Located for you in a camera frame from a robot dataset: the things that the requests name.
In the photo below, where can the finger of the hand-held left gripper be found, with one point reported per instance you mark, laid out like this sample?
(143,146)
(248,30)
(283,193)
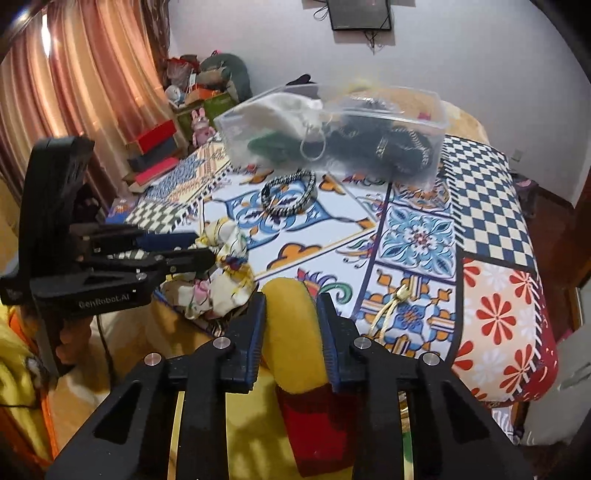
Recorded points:
(194,262)
(171,240)

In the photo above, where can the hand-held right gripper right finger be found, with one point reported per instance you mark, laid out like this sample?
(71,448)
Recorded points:
(328,344)

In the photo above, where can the colourful printed patchwork blanket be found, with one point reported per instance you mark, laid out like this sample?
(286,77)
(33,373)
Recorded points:
(415,240)

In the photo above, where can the black framed wall picture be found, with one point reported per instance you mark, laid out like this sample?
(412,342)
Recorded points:
(360,16)

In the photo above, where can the red flat box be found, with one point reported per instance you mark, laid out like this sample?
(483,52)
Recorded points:
(154,137)

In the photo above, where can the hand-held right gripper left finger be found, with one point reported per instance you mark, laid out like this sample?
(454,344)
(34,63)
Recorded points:
(256,344)

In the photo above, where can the wall socket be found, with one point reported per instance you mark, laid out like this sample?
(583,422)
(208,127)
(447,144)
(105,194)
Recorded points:
(517,156)

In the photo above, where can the pink bunny plush toy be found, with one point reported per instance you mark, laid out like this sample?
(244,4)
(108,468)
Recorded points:
(201,124)

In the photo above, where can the red book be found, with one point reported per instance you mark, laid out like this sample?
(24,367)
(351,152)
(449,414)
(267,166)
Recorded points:
(157,170)

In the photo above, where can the person's left hand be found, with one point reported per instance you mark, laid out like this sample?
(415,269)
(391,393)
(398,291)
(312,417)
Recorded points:
(74,344)

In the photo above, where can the grey green stuffed bag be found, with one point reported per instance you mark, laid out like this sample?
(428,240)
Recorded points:
(231,74)

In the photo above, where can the white plush toy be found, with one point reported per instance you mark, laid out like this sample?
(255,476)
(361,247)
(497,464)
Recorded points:
(174,95)

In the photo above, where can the green cardboard box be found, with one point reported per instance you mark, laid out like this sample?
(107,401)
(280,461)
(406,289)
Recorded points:
(218,105)

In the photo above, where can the floral fabric scrunchie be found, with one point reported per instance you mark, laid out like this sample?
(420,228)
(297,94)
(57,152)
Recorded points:
(231,272)

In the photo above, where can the orange pink curtain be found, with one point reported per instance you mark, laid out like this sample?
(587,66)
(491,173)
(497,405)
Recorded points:
(78,74)

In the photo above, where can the black patterned fabric bands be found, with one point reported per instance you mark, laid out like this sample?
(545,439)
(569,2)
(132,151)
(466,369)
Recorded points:
(397,147)

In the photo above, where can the yellow fleece blanket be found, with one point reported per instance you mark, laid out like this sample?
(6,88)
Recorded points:
(291,332)

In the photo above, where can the green fabric item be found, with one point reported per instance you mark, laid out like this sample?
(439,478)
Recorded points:
(265,143)

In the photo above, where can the black white braided headband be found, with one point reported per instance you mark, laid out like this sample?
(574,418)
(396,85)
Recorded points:
(302,198)

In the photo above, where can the clear plastic storage box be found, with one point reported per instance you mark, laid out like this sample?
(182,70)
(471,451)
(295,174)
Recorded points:
(277,152)

